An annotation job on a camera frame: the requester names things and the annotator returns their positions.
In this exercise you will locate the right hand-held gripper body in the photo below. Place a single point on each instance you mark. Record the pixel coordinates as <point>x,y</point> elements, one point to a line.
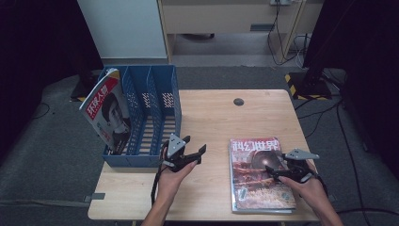
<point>301,154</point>

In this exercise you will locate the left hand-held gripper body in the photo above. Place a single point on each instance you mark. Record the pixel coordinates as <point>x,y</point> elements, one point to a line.
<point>175,147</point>

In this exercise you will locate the purple science fiction book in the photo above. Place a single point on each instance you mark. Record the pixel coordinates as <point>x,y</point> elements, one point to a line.
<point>257,188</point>

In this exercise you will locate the green title snow magazine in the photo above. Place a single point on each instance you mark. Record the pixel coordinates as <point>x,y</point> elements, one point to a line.
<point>263,211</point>

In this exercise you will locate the blue plastic file rack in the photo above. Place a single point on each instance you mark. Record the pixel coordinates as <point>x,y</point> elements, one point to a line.
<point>163,78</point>

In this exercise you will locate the red title portrait magazine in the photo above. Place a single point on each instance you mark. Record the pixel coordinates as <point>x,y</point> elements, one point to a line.
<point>106,109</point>

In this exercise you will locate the person's left hand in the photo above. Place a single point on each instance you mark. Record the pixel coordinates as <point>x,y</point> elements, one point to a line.
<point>171,183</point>

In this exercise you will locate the person's right hand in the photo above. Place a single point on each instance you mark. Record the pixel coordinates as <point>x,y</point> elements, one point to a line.
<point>309,191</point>

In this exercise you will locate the grey floor tape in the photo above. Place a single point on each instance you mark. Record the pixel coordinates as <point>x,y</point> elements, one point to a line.
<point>331,197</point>
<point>95,196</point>

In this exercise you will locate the black striped stand base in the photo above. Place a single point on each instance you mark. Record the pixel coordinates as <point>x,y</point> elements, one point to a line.
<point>83,89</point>
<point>309,88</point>

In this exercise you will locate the white cabinet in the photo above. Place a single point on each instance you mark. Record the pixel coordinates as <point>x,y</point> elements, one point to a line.
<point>125,28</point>

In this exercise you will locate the beige wooden desk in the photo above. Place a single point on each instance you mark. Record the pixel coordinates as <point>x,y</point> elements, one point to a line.
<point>219,17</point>

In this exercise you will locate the black curtain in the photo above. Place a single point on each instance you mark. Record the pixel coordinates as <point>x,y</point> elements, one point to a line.
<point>370,47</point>
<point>31,47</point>

